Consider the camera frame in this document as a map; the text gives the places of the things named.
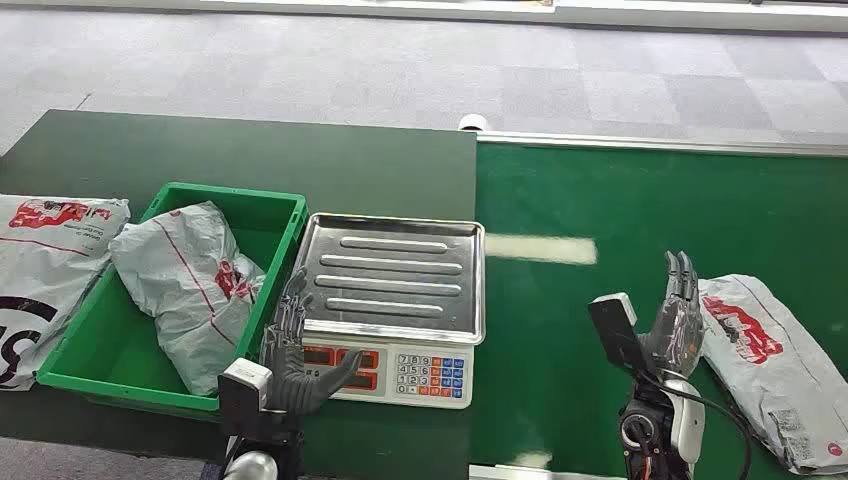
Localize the green plastic crate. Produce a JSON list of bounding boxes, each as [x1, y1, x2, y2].
[[36, 182, 309, 417]]

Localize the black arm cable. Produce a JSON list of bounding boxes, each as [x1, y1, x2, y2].
[[635, 369, 755, 480]]

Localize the crumpled grey mailer package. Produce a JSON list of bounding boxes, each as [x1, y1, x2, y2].
[[109, 200, 267, 397]]

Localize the grey package with black print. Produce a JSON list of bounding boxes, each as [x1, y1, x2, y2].
[[0, 193, 132, 392]]

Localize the silver conveyor side rail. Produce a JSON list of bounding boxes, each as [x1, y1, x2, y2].
[[468, 463, 627, 480], [475, 129, 848, 159]]

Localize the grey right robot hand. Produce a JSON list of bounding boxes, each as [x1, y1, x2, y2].
[[639, 249, 706, 381]]

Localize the white electronic scale body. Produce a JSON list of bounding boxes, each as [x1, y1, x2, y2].
[[301, 333, 476, 411]]

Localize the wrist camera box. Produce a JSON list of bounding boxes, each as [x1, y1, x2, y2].
[[587, 292, 654, 379], [217, 357, 274, 435]]

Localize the green conveyor belt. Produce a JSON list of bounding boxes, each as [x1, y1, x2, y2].
[[468, 140, 848, 480]]

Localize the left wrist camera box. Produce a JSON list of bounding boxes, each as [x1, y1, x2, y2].
[[217, 357, 274, 435]]

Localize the grey package with red logo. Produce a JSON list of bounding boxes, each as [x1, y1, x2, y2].
[[698, 273, 848, 477]]

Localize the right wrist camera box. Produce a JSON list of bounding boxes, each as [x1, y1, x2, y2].
[[587, 292, 654, 379]]

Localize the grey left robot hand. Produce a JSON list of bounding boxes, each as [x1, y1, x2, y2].
[[260, 266, 365, 415]]

